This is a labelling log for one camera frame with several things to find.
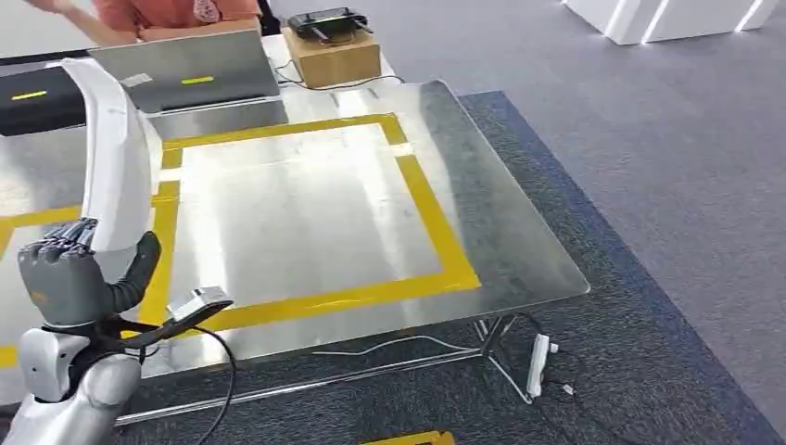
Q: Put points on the black handheld device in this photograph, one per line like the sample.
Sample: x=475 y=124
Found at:
x=325 y=23

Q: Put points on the silver laptop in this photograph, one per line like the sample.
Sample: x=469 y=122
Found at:
x=184 y=67

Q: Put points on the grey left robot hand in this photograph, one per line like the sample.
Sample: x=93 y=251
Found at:
x=67 y=282

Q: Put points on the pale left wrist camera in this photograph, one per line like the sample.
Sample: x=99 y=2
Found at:
x=196 y=301

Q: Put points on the cardboard box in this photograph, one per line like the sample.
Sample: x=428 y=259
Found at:
x=331 y=61

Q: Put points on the white curved plastic trim part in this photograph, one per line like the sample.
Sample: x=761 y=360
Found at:
x=116 y=172

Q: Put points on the person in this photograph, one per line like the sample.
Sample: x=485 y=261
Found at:
x=166 y=12

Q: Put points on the steel bench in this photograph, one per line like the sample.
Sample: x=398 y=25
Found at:
x=307 y=233

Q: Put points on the white power strip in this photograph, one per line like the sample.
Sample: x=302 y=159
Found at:
x=537 y=365

